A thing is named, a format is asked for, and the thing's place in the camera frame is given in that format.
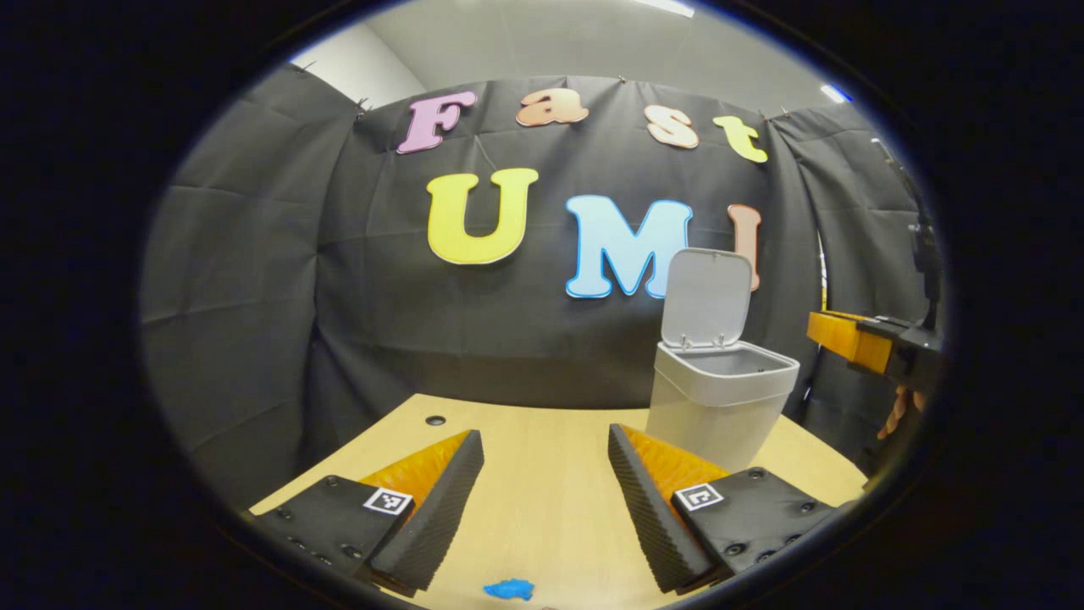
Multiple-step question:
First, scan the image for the wooden desktop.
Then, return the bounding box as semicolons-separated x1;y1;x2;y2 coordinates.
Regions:
248;392;869;610

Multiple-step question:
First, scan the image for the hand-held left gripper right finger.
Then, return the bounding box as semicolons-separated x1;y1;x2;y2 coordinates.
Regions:
608;424;848;598

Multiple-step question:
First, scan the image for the grey desktop garbage bin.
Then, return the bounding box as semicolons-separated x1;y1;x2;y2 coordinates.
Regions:
645;248;801;474

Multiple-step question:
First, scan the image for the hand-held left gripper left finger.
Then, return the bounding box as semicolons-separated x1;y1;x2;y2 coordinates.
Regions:
254;430;485;598

